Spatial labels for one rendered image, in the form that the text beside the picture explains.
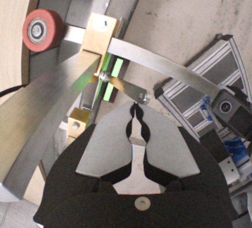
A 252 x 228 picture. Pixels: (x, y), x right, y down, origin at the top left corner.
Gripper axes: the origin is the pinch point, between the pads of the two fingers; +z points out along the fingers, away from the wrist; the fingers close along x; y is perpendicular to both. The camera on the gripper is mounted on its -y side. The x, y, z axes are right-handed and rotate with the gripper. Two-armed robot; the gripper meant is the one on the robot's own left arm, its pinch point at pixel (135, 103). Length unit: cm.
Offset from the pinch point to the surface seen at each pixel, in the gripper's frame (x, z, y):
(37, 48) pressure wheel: -17.0, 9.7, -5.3
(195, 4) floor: 55, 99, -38
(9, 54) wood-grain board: -26.3, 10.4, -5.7
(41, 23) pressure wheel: -15.6, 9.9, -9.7
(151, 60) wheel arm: 3.5, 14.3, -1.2
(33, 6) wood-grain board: -18.8, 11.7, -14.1
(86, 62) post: -6.7, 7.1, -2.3
